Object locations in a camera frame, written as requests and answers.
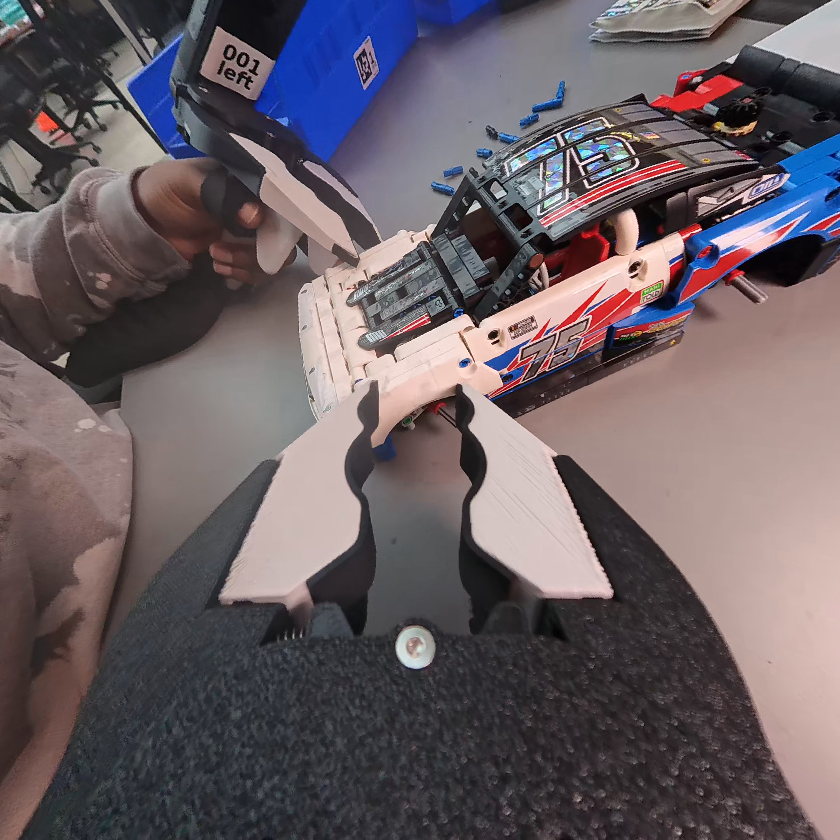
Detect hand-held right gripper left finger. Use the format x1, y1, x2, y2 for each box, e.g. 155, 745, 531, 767
218, 379, 382, 624

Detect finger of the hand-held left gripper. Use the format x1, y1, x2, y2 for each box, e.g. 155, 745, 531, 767
289, 147, 383, 250
257, 164, 361, 266

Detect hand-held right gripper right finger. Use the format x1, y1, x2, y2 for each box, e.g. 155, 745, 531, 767
455, 384, 616, 621

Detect toy brick race car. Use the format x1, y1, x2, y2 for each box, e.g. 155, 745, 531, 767
297, 45, 840, 462

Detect person's left forearm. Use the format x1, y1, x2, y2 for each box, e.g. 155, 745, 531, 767
0, 167, 193, 368

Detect grey desk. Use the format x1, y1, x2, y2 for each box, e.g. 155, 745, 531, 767
98, 0, 840, 808

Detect person's left hand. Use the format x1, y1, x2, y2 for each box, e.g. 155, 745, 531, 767
131, 157, 271, 290

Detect blue storage crate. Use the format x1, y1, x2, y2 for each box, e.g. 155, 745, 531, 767
128, 0, 421, 161
416, 0, 503, 21

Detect black office chair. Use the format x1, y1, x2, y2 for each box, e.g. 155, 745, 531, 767
26, 0, 132, 142

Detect scattered blue connector pins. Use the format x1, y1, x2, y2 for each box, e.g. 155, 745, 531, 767
430, 112, 542, 194

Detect person's dark trousers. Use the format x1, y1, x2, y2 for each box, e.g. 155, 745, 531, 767
64, 257, 229, 389

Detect person's grey mottled sweatshirt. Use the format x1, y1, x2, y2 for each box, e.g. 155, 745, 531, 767
0, 341, 135, 840

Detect stack of booklets and stickers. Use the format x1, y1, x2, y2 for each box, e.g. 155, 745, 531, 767
589, 0, 750, 44

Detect white table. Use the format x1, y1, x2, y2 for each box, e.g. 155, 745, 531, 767
753, 12, 840, 61

